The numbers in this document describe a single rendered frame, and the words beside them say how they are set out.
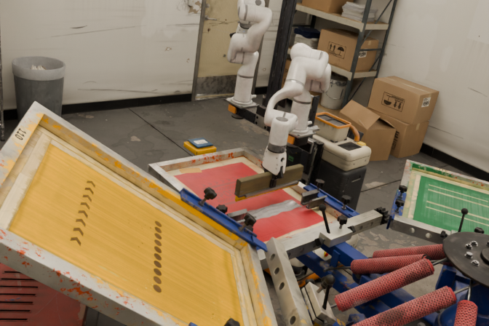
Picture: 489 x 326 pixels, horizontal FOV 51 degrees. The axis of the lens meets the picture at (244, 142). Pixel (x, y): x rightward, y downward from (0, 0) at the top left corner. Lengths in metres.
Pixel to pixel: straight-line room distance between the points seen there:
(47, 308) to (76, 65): 4.28
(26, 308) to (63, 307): 0.09
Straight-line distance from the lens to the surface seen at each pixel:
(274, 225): 2.15
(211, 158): 2.57
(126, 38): 5.70
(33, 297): 1.49
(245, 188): 2.08
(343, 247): 1.96
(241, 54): 2.86
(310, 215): 2.28
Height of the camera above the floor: 2.06
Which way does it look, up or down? 23 degrees down
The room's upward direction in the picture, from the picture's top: 9 degrees clockwise
